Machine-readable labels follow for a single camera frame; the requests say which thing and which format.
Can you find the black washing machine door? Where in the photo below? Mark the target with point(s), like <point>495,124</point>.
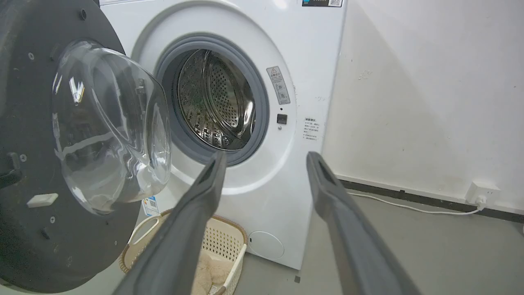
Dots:
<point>37,164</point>

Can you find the white front-load washing machine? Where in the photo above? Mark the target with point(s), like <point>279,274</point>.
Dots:
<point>303,61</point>

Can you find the beige plush toy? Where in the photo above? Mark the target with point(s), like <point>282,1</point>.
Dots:
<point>208,272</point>

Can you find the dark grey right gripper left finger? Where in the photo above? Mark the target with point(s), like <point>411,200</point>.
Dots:
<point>176,246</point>

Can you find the white power plug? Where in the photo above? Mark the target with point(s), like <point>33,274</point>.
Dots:
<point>480,200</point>

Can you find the cream woven laundry basket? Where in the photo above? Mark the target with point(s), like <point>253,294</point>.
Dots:
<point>223,241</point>

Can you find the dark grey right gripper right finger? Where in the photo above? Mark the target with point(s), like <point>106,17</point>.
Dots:
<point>356,246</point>

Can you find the white wall power socket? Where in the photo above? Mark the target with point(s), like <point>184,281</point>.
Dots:
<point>483,191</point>

